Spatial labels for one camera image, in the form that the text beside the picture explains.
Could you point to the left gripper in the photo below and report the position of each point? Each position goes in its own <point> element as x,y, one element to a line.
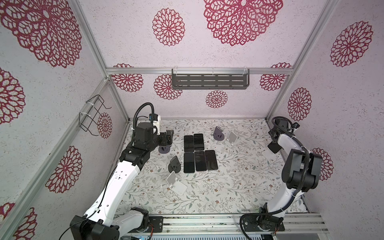
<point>165,141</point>

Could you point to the phone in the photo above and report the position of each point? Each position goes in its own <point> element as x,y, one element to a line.
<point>199,144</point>
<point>274,147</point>
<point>200,161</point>
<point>189,163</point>
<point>211,160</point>
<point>189,144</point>

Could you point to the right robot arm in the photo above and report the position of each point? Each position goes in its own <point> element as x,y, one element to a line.
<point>301,171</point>

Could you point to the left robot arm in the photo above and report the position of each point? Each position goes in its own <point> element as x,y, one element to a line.
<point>99,222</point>

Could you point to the purple round phone stand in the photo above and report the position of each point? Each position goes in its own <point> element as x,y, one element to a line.
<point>164,149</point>

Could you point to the dark grey round stand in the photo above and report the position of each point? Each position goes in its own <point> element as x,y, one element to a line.
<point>174,165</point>

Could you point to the white phone stand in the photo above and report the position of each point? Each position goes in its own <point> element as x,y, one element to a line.
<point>175,184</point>

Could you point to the rear grey round stand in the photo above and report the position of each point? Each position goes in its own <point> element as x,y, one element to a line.
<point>218,134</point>

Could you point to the rear right phone stand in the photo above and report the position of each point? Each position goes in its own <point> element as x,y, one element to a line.
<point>232,138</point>

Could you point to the grey slotted wall shelf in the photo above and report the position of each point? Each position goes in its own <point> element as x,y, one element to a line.
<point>213,80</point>

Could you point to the black wire wall rack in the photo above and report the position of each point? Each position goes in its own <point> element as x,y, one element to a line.
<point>96,121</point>

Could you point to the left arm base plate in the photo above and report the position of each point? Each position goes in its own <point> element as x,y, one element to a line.
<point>153,225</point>

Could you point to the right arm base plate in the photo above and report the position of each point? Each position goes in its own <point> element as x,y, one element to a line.
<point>263,224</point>

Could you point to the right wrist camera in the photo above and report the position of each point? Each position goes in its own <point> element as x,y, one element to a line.
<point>295,126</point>

